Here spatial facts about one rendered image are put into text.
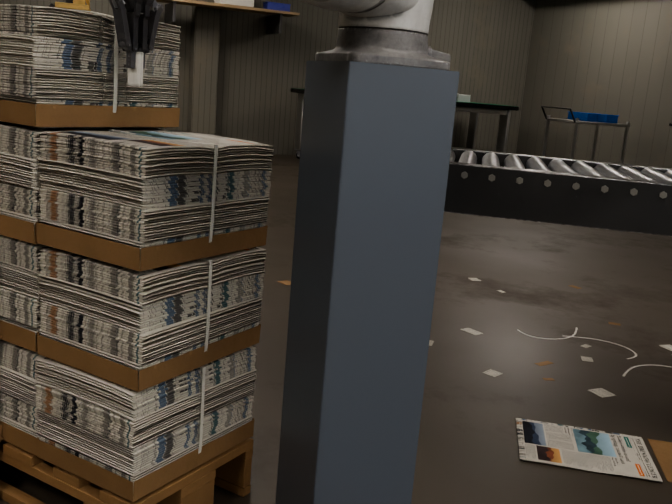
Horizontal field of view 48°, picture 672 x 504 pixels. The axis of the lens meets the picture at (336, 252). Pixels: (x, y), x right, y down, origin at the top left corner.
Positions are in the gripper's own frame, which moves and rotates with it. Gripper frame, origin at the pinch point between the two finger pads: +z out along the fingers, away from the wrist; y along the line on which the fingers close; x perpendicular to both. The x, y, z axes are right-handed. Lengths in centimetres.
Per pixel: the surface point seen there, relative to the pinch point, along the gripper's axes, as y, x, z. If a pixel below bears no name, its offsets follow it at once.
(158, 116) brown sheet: -12.3, -5.2, 10.0
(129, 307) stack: 18, 18, 43
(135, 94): -5.5, -5.6, 5.3
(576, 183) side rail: -67, 75, 18
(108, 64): 1.3, -6.4, -0.5
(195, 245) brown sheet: 4.4, 21.9, 32.4
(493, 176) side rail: -60, 57, 18
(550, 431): -102, 70, 95
